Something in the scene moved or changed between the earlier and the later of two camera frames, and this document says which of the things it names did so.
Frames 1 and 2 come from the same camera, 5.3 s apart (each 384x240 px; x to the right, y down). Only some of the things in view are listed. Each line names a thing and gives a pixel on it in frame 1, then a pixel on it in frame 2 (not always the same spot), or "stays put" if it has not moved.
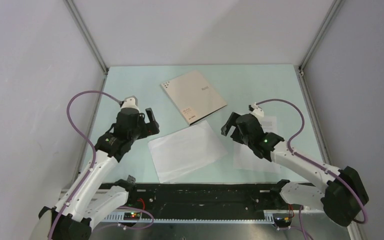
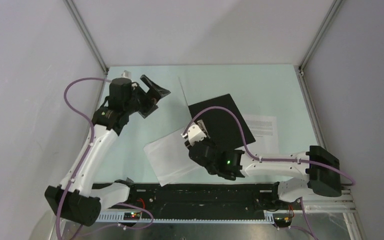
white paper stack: x=179 y=154 stays put
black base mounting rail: x=205 y=197 stays put
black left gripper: x=149 y=128 -> x=156 y=93
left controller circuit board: x=132 y=216 stays put
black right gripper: x=226 y=128 -> x=202 y=141
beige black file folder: x=194 y=96 -> x=221 y=126
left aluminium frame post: x=87 y=34 stays put
